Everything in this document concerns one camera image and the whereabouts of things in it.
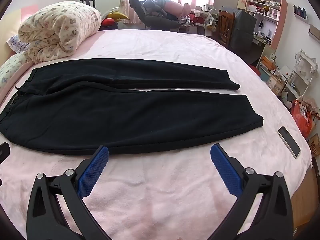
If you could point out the smartphone in white case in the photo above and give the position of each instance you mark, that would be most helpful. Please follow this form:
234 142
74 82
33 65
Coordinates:
288 141

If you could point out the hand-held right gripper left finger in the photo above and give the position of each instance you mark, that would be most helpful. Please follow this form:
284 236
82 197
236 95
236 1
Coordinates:
93 170

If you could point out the pink cushion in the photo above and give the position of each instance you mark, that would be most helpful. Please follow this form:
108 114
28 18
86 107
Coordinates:
172 7

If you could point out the black pants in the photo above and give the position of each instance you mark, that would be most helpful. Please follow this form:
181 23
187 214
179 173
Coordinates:
100 120

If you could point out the pink bed blanket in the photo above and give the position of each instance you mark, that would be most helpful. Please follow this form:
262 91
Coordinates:
162 192

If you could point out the red plush toy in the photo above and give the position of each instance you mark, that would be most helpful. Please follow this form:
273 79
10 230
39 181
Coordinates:
108 22

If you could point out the yellow plush toy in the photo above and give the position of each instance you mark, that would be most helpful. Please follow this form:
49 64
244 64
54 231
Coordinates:
120 16

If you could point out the floral pillow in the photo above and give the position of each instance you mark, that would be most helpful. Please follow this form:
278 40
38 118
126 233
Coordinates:
12 65

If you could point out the pink bookshelf desk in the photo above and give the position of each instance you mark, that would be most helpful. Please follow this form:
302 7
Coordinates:
280 25

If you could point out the printed cardboard box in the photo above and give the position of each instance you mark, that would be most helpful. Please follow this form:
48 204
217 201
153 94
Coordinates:
276 83

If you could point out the rolled floral duvet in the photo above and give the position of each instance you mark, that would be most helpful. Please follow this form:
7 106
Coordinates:
57 27

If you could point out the beige bed headboard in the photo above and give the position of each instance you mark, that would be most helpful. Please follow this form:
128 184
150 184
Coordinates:
10 30

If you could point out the wooden chair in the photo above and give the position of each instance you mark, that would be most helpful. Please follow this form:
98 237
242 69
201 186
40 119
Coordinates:
226 27

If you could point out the orange plastic bag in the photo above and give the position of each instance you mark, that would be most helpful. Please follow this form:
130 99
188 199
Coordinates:
300 120

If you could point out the black chair frame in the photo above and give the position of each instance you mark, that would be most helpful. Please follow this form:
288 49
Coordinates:
87 1

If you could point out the purple patterned pillow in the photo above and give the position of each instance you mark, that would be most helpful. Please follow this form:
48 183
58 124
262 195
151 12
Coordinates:
17 43

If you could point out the black recliner with clothes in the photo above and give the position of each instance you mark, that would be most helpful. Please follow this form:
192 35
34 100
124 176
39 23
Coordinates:
155 18

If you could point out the brown cardboard box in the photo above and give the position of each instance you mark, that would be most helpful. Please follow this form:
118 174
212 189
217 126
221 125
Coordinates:
315 145

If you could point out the dark grey storage cabinet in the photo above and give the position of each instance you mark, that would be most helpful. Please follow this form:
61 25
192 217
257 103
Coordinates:
242 32

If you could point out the red basket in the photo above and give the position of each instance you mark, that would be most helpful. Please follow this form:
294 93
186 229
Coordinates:
255 70

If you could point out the white carton with orange mark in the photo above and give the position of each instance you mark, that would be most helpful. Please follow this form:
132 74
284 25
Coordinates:
285 72

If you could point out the wall shelf with dark items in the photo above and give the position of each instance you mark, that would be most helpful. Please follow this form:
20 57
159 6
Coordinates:
300 13

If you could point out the white paper bag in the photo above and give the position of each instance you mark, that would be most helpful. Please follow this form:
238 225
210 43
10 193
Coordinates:
190 27

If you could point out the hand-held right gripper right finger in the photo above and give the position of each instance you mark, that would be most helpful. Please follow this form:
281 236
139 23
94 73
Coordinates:
226 172

